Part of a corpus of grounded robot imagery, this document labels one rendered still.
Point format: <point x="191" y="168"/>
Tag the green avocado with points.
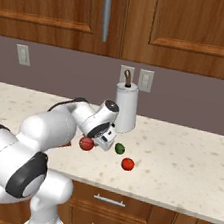
<point x="120" y="148"/>

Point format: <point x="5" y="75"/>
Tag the brown paper towel holder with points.
<point x="127" y="78"/>

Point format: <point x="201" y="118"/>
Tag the white paper towel roll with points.
<point x="127" y="109"/>

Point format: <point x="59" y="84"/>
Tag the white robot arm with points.
<point x="44" y="131"/>

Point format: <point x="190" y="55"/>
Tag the dark red onion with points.
<point x="86" y="144"/>

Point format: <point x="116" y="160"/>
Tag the wooden upper cupboard door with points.
<point x="196" y="28"/>
<point x="48" y="4"/>

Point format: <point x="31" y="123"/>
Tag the red tomato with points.
<point x="128" y="164"/>

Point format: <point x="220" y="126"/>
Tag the white wall outlet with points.
<point x="23" y="54"/>
<point x="145" y="80"/>
<point x="126" y="71"/>

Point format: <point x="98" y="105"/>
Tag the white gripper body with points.
<point x="106" y="144"/>

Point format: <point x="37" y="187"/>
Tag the red bell pepper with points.
<point x="66" y="145"/>

